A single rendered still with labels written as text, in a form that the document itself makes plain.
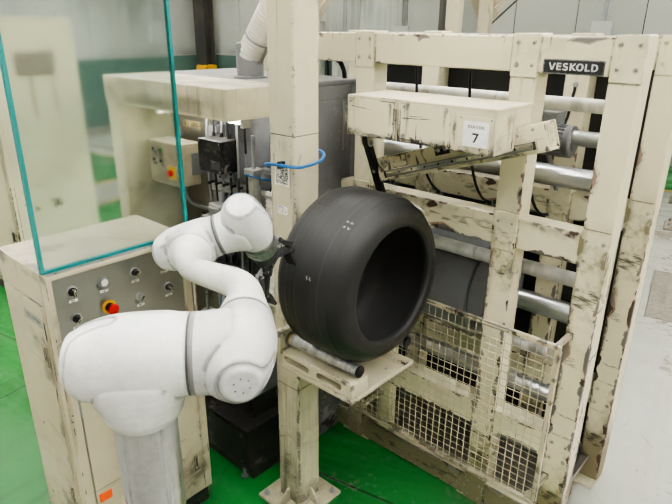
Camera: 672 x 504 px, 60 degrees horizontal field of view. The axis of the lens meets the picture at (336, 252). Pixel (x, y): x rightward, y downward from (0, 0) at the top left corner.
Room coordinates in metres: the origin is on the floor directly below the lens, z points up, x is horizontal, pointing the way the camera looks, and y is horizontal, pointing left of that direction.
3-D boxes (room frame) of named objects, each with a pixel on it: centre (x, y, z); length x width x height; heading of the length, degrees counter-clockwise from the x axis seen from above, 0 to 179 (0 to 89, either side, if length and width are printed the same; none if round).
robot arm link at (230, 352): (0.80, 0.16, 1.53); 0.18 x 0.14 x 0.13; 7
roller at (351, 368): (1.85, 0.04, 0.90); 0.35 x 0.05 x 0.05; 48
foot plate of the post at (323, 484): (2.11, 0.15, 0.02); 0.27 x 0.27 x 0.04; 48
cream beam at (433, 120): (2.09, -0.34, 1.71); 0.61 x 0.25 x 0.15; 48
